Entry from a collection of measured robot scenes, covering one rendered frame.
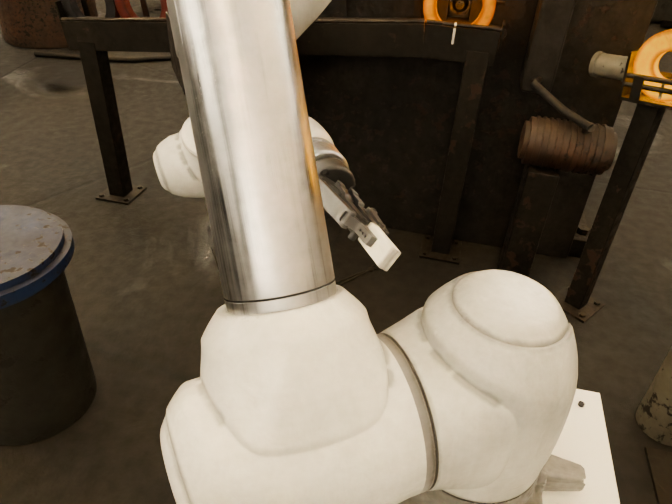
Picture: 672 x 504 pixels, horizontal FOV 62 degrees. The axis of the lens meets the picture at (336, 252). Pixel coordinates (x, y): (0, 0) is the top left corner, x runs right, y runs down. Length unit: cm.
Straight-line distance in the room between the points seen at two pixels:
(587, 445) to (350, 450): 40
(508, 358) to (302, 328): 17
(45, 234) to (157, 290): 56
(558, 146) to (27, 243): 121
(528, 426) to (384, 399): 14
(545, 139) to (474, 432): 108
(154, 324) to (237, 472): 115
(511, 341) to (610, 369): 115
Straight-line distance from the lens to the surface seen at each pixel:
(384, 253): 69
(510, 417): 52
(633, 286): 198
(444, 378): 51
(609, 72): 154
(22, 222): 127
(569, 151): 152
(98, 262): 186
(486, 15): 160
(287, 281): 46
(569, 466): 73
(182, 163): 89
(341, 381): 46
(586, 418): 83
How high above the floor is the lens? 105
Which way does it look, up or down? 35 degrees down
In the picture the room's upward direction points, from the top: 3 degrees clockwise
